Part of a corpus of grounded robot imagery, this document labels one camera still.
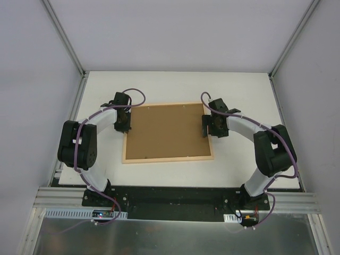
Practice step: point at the aluminium corner post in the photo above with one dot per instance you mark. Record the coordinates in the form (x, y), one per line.
(294, 36)
(48, 7)

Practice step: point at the right aluminium corner post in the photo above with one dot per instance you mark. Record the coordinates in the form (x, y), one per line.
(294, 36)

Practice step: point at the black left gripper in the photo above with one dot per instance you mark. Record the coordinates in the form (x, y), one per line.
(122, 126)

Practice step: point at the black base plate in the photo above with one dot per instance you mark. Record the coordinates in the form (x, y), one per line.
(174, 203)

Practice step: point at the brown cardboard backing board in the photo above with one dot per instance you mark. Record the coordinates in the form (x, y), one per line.
(167, 132)

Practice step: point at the cable duct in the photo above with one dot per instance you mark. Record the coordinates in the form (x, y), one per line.
(85, 214)
(232, 218)

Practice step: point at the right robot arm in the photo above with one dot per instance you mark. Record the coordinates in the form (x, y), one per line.
(274, 153)

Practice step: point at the right cable duct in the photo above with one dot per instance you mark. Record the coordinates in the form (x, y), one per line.
(232, 218)

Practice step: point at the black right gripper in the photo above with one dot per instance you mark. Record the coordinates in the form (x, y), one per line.
(205, 125)

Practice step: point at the aluminium front rail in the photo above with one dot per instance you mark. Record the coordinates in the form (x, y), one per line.
(280, 202)

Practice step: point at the left cable duct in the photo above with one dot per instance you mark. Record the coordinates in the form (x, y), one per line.
(85, 214)

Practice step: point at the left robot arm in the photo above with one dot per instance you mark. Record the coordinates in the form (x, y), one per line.
(78, 142)

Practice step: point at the left aluminium corner post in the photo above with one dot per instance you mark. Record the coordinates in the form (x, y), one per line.
(48, 7)

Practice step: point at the light wooden picture frame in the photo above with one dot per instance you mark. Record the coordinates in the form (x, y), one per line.
(167, 160)

